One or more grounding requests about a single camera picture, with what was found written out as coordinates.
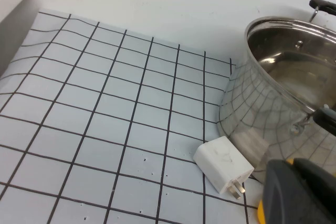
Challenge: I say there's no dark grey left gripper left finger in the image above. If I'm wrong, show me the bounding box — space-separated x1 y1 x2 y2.
263 158 336 224

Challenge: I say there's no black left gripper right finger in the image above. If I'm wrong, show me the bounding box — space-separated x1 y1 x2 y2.
292 157 336 209

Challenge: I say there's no stainless steel pot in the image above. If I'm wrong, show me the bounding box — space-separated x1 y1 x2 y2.
216 0 336 185

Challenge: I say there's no white usb charger plug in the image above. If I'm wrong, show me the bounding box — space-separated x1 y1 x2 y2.
193 135 255 200

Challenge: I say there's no grey black-grid table mat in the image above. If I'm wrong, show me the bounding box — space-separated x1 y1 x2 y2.
0 11 259 224

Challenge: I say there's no white partition board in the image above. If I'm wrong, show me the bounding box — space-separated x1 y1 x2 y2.
0 0 35 72

